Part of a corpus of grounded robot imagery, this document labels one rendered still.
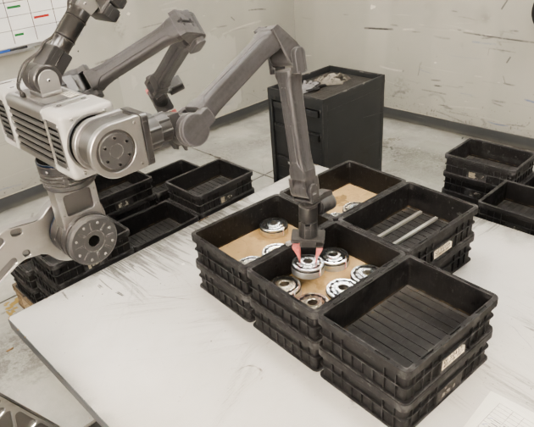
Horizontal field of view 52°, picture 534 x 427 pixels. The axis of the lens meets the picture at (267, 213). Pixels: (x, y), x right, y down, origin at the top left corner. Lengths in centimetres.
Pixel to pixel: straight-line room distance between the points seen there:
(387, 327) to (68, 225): 91
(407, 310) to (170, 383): 71
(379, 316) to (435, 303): 18
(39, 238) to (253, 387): 71
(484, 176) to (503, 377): 167
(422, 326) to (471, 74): 361
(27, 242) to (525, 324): 147
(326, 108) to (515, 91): 207
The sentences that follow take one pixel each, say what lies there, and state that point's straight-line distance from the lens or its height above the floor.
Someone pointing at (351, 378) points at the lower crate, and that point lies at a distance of 153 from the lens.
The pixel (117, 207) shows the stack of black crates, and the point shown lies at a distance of 310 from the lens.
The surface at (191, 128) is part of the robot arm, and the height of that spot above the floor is 144.
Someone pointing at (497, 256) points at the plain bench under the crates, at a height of 70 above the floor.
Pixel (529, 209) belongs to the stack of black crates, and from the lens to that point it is 299.
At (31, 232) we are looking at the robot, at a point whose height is 117.
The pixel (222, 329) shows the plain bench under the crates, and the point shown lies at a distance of 182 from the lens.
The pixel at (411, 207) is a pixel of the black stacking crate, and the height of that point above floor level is 83.
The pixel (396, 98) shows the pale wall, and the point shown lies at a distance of 545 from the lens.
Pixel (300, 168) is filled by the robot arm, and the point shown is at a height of 122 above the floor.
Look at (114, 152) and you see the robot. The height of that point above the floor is 145.
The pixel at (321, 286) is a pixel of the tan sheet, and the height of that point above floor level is 83.
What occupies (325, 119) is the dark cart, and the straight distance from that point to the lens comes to 323.
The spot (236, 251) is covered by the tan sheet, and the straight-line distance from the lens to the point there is 194.
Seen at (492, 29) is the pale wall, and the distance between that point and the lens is 487.
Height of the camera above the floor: 188
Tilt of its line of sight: 29 degrees down
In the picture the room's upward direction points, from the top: 5 degrees counter-clockwise
